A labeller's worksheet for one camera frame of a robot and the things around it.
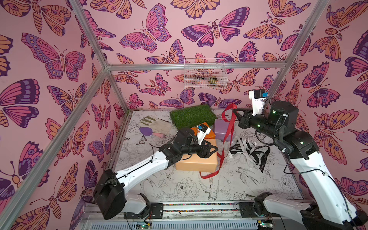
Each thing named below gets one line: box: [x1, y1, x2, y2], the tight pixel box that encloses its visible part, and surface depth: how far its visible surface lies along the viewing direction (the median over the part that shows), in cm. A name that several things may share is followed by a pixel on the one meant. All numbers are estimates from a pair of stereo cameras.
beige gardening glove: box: [138, 115, 173, 135], surface depth 112 cm
